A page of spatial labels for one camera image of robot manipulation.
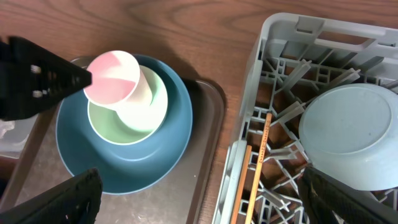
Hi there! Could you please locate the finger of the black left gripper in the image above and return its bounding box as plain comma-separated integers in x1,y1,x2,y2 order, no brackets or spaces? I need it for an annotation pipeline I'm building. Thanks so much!
1,36,92,121

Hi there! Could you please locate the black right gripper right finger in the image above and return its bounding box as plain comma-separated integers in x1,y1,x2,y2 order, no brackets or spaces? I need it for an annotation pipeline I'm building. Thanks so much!
298,166,397,224

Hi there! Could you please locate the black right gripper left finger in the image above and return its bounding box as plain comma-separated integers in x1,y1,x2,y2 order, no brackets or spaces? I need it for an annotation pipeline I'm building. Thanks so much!
1,168,103,224

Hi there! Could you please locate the white tissue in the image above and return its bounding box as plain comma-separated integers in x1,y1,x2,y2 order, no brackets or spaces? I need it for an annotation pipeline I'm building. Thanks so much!
0,120,15,139

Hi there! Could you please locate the light blue bowl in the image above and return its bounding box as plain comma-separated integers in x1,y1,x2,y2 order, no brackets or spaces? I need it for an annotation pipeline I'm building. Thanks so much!
298,84,397,191

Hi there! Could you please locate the wooden chopstick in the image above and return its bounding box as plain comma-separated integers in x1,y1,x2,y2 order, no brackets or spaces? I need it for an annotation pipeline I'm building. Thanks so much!
245,113,272,224
230,145,252,224

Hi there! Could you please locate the pink cup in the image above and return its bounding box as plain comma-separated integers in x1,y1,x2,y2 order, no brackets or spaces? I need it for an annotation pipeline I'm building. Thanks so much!
84,50,152,111

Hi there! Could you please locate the mint green bowl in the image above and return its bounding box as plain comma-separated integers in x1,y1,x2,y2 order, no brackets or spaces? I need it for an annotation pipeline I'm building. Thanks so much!
87,65,168,145

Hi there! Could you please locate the grey dishwasher rack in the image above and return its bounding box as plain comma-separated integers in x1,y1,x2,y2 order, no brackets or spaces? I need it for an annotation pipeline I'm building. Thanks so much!
213,13,397,223

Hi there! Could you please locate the dark blue plate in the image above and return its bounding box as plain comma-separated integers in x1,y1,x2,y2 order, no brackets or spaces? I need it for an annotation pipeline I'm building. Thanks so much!
55,54,193,195

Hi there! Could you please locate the clear plastic bin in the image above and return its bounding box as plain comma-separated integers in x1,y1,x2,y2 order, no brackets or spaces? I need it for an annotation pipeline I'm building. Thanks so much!
1,115,37,159

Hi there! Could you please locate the brown serving tray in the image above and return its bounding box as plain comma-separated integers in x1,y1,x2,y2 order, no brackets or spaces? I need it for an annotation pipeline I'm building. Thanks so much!
1,73,224,223

